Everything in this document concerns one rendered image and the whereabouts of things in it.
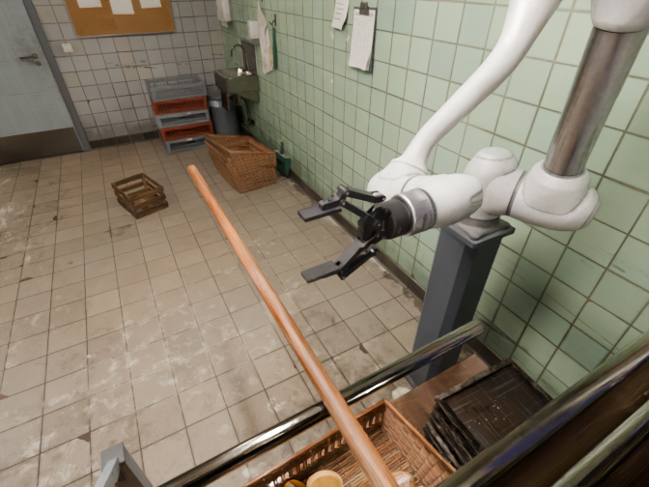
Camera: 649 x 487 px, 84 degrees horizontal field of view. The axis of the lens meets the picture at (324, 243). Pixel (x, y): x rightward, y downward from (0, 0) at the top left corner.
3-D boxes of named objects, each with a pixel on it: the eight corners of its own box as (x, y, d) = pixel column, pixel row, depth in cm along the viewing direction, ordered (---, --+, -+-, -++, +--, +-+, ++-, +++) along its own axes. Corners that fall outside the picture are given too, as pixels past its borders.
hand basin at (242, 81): (264, 133, 417) (255, 43, 362) (234, 138, 403) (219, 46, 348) (250, 122, 450) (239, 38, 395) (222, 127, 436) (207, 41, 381)
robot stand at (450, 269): (429, 356, 203) (472, 202, 143) (455, 386, 188) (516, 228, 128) (399, 371, 195) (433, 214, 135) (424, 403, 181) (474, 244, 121)
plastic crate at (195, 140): (216, 144, 455) (214, 132, 446) (167, 155, 430) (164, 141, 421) (208, 134, 482) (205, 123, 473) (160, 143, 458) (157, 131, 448)
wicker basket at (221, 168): (233, 196, 348) (229, 170, 332) (211, 175, 385) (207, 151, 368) (277, 184, 370) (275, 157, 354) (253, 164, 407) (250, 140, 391)
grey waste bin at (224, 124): (244, 138, 471) (239, 94, 438) (216, 144, 456) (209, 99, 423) (236, 129, 497) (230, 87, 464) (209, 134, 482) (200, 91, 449)
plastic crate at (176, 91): (208, 95, 418) (205, 80, 408) (153, 102, 394) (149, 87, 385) (199, 87, 446) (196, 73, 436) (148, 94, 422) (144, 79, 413)
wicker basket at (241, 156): (233, 180, 336) (228, 152, 320) (209, 159, 372) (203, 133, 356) (277, 166, 360) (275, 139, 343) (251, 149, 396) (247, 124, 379)
